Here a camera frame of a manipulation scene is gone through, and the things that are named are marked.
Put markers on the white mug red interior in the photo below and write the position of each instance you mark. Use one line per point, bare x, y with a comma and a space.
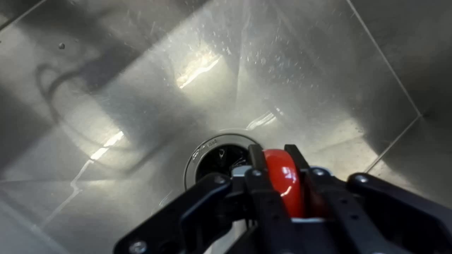
267, 205

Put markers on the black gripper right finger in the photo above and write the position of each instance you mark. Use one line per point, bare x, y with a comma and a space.
366, 215

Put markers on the black sink drain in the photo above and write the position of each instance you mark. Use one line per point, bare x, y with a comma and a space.
217, 154

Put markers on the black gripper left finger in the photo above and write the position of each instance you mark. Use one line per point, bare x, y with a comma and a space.
199, 216

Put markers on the stainless steel sink basin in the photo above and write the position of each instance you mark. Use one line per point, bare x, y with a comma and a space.
104, 105

